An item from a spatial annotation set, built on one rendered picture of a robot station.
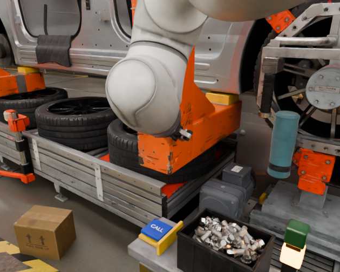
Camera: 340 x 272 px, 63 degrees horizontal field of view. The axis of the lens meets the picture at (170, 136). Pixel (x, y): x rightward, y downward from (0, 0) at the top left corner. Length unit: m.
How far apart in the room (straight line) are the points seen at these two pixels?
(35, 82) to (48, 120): 0.90
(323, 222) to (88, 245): 1.14
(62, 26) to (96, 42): 1.08
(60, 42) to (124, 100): 1.96
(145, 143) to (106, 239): 0.69
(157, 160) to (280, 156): 0.48
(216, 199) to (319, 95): 0.54
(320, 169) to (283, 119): 0.28
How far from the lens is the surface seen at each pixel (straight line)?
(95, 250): 1.55
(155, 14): 0.43
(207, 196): 1.20
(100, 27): 1.96
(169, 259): 0.82
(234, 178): 1.29
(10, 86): 2.74
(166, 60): 0.43
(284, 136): 1.12
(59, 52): 2.30
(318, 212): 1.51
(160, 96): 0.38
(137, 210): 1.40
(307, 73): 1.29
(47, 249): 1.53
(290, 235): 0.64
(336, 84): 1.03
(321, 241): 1.47
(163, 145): 1.01
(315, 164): 1.26
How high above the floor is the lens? 1.03
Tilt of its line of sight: 21 degrees down
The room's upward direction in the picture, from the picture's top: straight up
